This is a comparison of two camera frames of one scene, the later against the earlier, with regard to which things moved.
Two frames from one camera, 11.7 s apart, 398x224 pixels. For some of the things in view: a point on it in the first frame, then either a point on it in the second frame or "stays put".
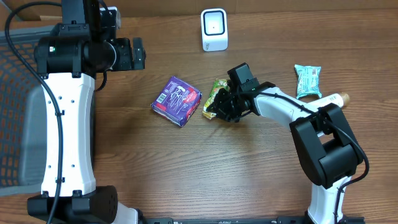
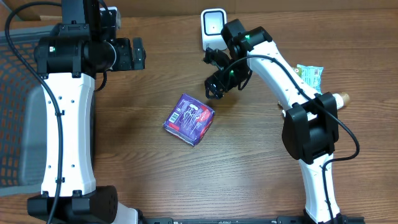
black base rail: x=280 y=219 stays put
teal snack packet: x=308 y=80 stays put
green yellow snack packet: x=217 y=84 -> x=298 y=71
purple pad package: x=176 y=101 -> x=189 y=120
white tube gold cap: x=342 y=99 stays put
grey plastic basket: x=23 y=111 stays put
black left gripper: x=137 y=53 stays put
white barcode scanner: x=214 y=29 stays put
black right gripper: x=222 y=110 -> x=221 y=80
